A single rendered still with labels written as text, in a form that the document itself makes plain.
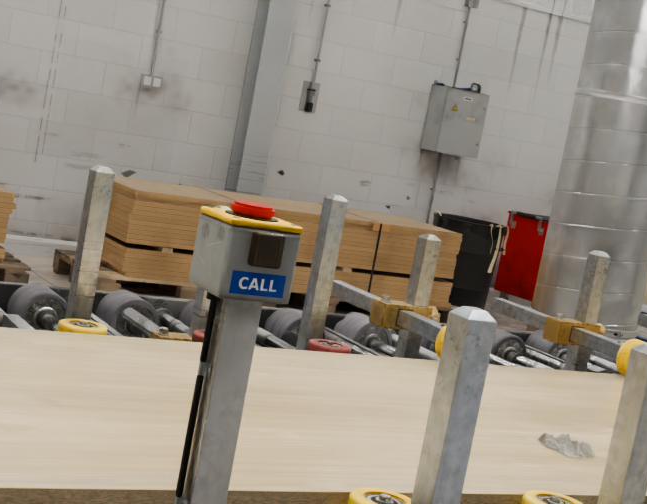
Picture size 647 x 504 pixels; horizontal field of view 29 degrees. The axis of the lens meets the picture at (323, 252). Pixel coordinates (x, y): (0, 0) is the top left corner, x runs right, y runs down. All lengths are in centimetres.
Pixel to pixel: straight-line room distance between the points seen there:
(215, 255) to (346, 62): 834
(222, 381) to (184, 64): 774
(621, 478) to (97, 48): 739
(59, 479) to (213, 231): 37
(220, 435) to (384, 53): 851
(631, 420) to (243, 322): 50
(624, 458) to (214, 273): 55
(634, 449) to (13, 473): 66
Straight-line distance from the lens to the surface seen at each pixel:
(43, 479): 134
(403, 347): 254
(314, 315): 241
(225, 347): 110
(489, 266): 928
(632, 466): 142
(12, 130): 845
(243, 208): 109
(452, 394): 124
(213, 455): 113
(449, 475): 127
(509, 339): 318
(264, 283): 109
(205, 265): 110
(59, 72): 851
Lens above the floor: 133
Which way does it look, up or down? 6 degrees down
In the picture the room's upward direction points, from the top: 11 degrees clockwise
